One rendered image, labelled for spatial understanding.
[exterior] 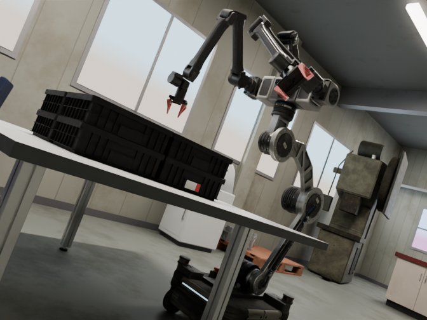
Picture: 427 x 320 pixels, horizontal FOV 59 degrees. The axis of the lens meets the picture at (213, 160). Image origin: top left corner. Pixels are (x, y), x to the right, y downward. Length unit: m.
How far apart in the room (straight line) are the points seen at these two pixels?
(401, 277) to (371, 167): 1.85
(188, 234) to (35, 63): 2.41
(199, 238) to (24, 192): 3.67
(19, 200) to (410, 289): 6.25
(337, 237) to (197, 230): 3.14
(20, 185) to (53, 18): 3.18
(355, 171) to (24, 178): 6.48
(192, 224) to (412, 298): 3.77
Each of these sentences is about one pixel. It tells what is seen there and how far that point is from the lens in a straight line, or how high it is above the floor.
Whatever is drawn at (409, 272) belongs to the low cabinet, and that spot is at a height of 0.62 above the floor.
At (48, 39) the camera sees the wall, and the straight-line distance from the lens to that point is 4.10.
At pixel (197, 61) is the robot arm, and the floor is 1.37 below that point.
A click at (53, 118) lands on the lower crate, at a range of 1.79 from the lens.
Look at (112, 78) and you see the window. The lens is 4.33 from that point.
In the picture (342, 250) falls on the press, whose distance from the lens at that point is 6.98.
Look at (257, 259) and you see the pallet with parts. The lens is 5.02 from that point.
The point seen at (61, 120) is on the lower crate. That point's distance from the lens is 1.68.
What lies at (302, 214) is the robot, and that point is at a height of 0.80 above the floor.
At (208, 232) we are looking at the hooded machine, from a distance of 4.68.
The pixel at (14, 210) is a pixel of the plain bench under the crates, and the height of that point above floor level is 0.53.
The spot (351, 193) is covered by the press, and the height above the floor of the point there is 1.54.
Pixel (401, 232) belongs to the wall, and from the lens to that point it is 10.14.
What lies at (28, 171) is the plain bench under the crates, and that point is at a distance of 1.07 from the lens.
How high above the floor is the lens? 0.75
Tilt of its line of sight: 4 degrees up
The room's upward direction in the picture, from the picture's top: 20 degrees clockwise
